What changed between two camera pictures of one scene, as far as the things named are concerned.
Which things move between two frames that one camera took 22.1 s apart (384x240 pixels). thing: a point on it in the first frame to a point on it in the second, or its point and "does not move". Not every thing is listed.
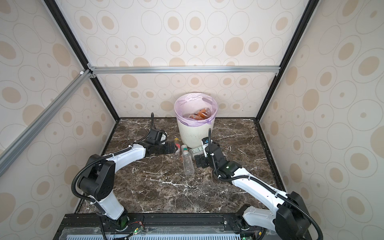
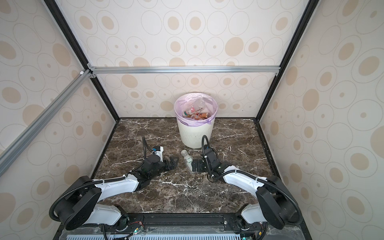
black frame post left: [78, 49] does not move
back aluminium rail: [137, 70] does not move
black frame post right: [307, 13] does not move
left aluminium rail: [19, 144] does not move
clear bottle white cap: [188, 162] to [201, 104]
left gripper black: [168, 150] to [173, 165]
